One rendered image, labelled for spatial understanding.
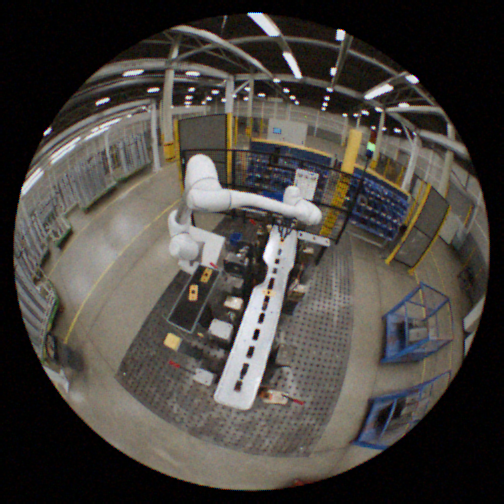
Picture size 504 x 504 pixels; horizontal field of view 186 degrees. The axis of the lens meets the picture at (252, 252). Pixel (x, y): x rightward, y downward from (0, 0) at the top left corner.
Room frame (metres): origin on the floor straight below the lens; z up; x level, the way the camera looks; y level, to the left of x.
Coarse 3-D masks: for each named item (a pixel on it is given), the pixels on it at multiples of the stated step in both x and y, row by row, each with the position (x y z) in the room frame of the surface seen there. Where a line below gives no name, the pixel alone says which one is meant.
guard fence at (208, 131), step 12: (180, 120) 3.15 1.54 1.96; (192, 120) 3.06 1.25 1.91; (204, 120) 2.97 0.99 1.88; (216, 120) 2.90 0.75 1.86; (228, 120) 2.79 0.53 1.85; (180, 132) 3.16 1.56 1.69; (192, 132) 3.06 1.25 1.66; (204, 132) 2.97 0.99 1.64; (216, 132) 2.89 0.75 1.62; (228, 132) 2.79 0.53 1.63; (180, 144) 3.17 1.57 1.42; (192, 144) 3.06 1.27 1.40; (204, 144) 2.97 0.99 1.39; (216, 144) 2.89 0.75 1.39; (228, 144) 2.80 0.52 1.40; (180, 156) 3.17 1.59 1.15; (192, 156) 3.08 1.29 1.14; (216, 156) 2.90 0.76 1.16; (228, 156) 2.80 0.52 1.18; (180, 168) 3.16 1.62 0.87; (216, 168) 2.91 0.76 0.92; (228, 168) 2.80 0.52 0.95; (180, 180) 3.17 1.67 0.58; (228, 180) 2.81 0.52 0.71
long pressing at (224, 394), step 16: (272, 240) 0.97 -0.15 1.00; (288, 240) 0.99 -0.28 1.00; (272, 256) 0.80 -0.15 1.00; (288, 256) 0.81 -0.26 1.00; (288, 272) 0.67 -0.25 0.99; (256, 288) 0.53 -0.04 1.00; (272, 288) 0.54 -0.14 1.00; (256, 304) 0.42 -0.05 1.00; (272, 304) 0.43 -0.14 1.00; (256, 320) 0.32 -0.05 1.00; (272, 320) 0.33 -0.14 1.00; (240, 336) 0.22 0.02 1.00; (272, 336) 0.23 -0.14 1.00; (240, 352) 0.13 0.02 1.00; (256, 352) 0.14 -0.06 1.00; (240, 368) 0.04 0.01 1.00; (256, 368) 0.05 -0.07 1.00; (224, 384) -0.06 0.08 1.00; (256, 384) -0.04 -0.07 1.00; (224, 400) -0.15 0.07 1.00; (240, 400) -0.14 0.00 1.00
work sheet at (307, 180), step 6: (300, 174) 1.48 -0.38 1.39; (306, 174) 1.47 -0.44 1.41; (312, 174) 1.46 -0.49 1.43; (318, 174) 1.44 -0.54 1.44; (294, 180) 1.49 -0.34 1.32; (300, 180) 1.48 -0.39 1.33; (306, 180) 1.47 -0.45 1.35; (312, 180) 1.45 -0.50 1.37; (294, 186) 1.49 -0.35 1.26; (300, 186) 1.48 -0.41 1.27; (306, 186) 1.46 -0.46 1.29; (312, 186) 1.45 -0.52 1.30; (300, 192) 1.47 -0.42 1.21; (306, 192) 1.46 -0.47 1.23; (312, 192) 1.45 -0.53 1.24; (306, 198) 1.46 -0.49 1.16; (312, 198) 1.44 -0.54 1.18
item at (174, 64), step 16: (208, 48) 2.54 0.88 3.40; (288, 48) 2.36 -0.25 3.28; (336, 48) 2.00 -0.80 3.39; (112, 64) 1.64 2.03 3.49; (128, 64) 1.97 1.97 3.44; (144, 64) 2.29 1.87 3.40; (160, 64) 2.64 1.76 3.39; (176, 64) 3.03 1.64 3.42; (192, 64) 3.47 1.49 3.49; (384, 64) 1.79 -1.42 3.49; (288, 80) 4.65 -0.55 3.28; (320, 80) 4.37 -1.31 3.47; (400, 80) 1.67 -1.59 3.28; (352, 96) 4.19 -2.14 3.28; (416, 128) 3.55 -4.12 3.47; (448, 144) 2.02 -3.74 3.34; (464, 144) 1.30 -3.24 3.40
